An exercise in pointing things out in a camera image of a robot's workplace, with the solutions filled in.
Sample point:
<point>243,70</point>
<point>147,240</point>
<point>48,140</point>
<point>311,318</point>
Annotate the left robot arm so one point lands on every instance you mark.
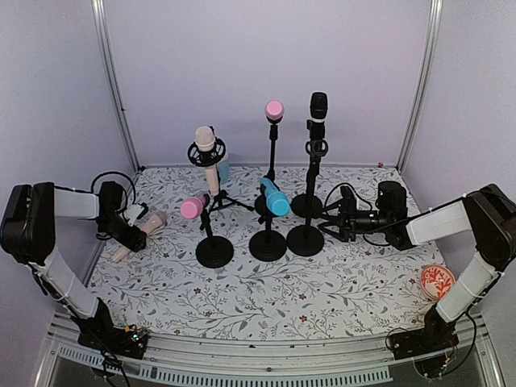
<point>28,233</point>

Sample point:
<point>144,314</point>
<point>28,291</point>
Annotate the front aluminium rail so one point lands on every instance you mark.
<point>354,361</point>

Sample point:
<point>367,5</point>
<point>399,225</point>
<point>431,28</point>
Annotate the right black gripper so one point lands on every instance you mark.
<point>348,229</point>

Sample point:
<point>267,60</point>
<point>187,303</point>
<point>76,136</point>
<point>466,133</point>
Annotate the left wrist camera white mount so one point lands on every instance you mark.
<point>135,212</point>

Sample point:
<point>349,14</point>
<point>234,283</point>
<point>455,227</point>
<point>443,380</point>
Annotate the beige microphone in shockmount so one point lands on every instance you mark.
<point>205,142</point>

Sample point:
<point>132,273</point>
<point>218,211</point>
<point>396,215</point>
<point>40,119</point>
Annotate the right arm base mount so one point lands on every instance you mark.
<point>423,342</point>

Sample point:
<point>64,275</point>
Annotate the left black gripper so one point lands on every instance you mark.
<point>129,239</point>

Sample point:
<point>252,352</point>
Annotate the right aluminium frame post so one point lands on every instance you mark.
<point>431,40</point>

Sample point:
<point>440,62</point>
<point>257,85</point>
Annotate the blue microphone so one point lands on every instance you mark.
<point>275,200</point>

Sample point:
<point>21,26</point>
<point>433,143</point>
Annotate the black tripod shockmount stand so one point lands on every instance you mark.
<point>222,200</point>

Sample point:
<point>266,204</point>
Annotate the floral table mat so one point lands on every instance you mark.
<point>348,289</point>

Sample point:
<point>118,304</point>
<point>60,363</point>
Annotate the black microphone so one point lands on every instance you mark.
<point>318,113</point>

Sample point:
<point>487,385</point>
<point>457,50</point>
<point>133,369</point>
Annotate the light blue cup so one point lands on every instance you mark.
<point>223,168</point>

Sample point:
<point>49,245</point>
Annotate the left aluminium frame post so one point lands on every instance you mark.
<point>100,22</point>

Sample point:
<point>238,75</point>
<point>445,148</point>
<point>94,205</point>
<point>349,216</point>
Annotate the beige pink microphone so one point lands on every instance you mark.
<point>134,238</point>

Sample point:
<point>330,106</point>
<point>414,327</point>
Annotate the red white patterned bowl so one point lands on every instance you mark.
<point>437,281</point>

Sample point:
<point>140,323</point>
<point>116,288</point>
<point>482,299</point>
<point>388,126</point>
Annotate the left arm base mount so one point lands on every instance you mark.
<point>129,341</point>

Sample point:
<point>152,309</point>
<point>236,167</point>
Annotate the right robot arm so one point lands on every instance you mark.
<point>477,227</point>

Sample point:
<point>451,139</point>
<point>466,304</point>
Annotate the pink microphone back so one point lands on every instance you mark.
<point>274,111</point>

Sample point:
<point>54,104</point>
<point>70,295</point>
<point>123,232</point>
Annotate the aluminium frame post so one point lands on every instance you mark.
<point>431,40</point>
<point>100,22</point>

